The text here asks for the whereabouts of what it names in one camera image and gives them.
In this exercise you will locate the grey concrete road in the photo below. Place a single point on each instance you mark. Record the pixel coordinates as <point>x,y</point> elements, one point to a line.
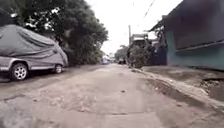
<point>100,100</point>

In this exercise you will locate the green bush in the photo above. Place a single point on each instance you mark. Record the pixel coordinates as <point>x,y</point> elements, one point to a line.
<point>138,55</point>

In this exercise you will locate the distant buildings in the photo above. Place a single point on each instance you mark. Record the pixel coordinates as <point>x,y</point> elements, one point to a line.
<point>141,40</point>

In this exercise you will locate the utility pole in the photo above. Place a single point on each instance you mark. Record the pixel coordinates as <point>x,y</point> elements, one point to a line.
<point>129,33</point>

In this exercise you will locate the row of trees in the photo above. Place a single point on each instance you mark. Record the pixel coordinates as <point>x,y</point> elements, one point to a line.
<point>66,30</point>

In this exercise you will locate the distant vehicle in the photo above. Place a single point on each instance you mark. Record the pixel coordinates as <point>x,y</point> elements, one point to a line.
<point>106,60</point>

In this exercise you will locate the teal walled building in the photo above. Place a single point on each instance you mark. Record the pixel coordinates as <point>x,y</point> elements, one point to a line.
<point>196,36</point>

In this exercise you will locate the covered silver van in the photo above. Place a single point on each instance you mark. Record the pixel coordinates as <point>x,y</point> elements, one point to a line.
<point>26,50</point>

